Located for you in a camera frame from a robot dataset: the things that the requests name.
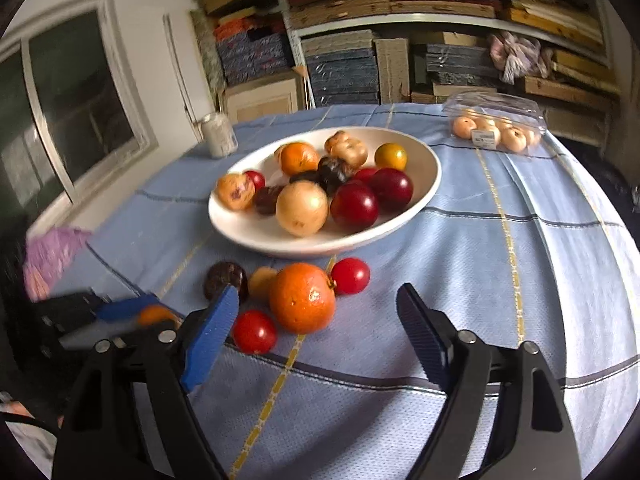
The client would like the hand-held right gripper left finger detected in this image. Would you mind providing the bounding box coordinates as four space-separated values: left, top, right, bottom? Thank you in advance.
51 285 241 480

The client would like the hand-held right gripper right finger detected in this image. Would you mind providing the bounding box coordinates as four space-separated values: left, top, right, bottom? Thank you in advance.
396 282 584 480

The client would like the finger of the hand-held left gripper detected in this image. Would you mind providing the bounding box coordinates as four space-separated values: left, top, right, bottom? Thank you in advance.
57 317 183 354
92 293 160 323

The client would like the orange tangerine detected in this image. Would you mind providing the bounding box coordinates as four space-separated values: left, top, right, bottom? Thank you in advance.
137 306 177 328
279 143 321 177

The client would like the large orange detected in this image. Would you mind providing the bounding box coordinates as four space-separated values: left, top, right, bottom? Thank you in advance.
269 262 337 335

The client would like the white plate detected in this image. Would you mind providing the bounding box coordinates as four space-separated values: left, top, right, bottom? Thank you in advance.
208 126 442 260

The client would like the large tan pear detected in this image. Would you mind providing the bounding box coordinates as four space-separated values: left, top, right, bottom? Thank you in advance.
275 181 330 238

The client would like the green yellow tangerine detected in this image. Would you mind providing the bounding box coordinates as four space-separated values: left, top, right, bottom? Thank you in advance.
374 143 408 171

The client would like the pink cloth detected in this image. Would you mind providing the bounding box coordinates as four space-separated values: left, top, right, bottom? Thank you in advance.
22 226 93 301

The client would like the blue checked tablecloth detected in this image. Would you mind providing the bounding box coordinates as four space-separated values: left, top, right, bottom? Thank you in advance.
47 102 640 480

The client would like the silver drink can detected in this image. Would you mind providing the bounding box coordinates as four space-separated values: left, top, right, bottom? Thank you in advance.
200 112 238 158

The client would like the sliding window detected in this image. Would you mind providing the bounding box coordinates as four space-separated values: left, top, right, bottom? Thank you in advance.
0 0 160 221

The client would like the cluster of pale peaches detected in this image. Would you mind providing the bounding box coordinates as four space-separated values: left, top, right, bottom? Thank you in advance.
451 109 543 155

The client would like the white leaning strip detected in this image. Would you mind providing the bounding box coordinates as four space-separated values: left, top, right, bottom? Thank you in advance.
162 12 203 128

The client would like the clear plastic clamshell box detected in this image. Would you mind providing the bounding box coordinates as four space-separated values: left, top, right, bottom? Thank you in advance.
442 91 548 156

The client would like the green patterned panel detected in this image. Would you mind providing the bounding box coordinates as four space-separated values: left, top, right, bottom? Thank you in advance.
190 9 226 96

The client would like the upright tan woven box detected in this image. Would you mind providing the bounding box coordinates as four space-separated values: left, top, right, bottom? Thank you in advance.
375 37 412 105

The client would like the stack of dark slate boxes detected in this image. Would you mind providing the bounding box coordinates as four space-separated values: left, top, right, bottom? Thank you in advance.
305 47 381 107

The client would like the stack of dark grey boxes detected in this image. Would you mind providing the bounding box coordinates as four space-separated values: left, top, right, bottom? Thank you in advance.
425 42 501 88

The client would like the stack of blue patterned boxes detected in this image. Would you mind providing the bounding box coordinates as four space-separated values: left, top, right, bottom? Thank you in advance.
215 17 296 86

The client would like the pile of tan long boxes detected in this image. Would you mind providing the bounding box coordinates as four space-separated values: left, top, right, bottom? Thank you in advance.
522 47 623 111

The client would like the pink plastic bag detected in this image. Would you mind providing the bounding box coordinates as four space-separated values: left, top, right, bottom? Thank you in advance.
489 31 553 85

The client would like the white metal shelf rack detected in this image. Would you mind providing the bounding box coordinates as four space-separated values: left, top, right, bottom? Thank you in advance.
265 0 621 146

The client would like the pile of pale wooden boxes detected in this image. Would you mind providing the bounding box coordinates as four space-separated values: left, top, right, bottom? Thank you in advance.
502 0 608 46

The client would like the black cable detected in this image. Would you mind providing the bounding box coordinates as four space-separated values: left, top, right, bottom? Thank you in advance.
0 410 63 433

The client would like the beige picture frame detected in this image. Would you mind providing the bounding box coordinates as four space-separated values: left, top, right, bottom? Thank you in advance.
220 66 308 123

